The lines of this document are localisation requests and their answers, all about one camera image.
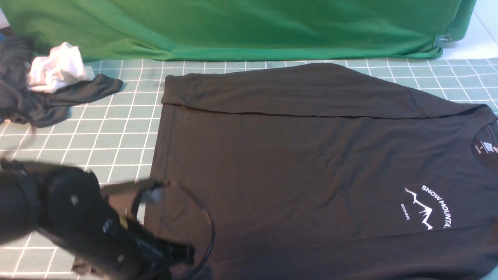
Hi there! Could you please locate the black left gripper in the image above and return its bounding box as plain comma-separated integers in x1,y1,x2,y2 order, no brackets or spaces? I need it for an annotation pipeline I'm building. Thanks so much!
43,215,195,280

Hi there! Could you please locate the dark gray long-sleeved shirt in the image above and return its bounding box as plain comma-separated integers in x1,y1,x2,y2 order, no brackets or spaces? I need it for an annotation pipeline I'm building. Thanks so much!
151,63,497,280

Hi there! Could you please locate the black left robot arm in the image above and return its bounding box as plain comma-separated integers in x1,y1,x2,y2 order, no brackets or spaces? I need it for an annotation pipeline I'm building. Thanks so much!
1,159,195,280

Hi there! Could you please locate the teal grid tablecloth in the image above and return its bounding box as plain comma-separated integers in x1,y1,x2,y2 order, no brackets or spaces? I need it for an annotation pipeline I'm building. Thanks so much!
0,58,498,280

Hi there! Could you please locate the crumpled dark gray garment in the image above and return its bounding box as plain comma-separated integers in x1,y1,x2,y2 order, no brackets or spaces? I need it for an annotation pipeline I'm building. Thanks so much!
1,37,123,128

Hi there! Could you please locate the crumpled white garment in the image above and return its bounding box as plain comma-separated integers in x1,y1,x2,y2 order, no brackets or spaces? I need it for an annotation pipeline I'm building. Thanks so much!
27,42,95,94

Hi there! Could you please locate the green backdrop cloth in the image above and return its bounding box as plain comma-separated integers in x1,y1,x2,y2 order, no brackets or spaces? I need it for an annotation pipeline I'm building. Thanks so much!
1,0,476,61

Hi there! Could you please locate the silver binder clip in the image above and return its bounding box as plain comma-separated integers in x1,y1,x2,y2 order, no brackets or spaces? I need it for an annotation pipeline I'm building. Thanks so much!
432,33,453,49

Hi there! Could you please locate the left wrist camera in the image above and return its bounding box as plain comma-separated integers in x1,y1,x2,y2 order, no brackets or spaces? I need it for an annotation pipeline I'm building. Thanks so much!
100,180,172,222

